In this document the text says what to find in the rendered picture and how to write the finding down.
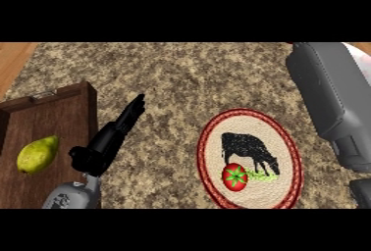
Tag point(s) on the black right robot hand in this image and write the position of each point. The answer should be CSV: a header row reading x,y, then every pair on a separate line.
x,y
362,194

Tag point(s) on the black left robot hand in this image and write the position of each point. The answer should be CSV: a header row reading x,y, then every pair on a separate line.
x,y
107,137

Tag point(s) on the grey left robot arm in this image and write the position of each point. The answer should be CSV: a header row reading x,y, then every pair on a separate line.
x,y
72,196

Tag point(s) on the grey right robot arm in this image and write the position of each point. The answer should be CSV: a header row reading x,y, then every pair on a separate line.
x,y
323,91

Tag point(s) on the red tomato can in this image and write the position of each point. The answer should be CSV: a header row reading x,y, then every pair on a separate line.
x,y
235,175

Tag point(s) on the oval cow print placemat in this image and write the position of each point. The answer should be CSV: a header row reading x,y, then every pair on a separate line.
x,y
251,130

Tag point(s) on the white bowl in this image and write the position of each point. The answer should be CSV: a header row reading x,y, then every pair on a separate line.
x,y
359,55

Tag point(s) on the brown wooden tray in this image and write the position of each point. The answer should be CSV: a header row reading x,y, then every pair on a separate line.
x,y
57,114

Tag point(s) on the yellow-green pear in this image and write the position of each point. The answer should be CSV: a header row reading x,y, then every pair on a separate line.
x,y
37,155

